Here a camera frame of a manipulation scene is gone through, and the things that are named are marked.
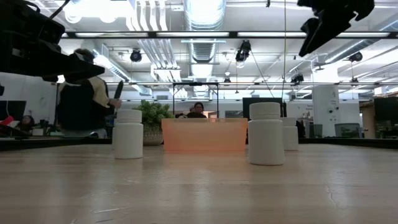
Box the black overhead frame bar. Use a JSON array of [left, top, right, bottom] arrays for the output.
[[60, 30, 398, 39]]

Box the silver ventilation duct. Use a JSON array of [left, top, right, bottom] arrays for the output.
[[182, 0, 227, 63]]

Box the white pillar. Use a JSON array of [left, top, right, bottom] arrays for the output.
[[312, 84, 341, 138]]

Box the black handheld object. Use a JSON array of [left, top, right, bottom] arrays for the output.
[[114, 80, 124, 100]]

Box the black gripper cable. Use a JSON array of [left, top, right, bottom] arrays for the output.
[[49, 0, 72, 20]]

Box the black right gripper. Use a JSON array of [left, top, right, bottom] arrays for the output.
[[297, 0, 376, 58]]

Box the black background rig frame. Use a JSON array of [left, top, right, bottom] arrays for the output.
[[172, 82, 220, 118]]

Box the grey office chair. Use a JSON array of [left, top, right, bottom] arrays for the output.
[[334, 123, 362, 139]]

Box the black ceiling spotlight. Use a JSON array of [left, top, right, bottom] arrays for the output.
[[290, 73, 305, 85], [348, 51, 364, 63], [234, 39, 252, 63], [129, 48, 143, 63]]

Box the red object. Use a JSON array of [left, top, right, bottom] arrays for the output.
[[0, 115, 16, 127]]

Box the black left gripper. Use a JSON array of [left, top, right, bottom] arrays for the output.
[[0, 0, 106, 85]]

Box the translucent orange plastic basket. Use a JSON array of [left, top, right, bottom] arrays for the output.
[[160, 117, 249, 154]]

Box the thin hanging cable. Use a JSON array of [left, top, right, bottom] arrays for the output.
[[281, 0, 287, 100]]

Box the green potted plant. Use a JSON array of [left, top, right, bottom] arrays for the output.
[[132, 99, 175, 146]]

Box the person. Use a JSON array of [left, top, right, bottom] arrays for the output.
[[18, 114, 36, 131], [186, 101, 208, 119], [57, 48, 123, 139]]

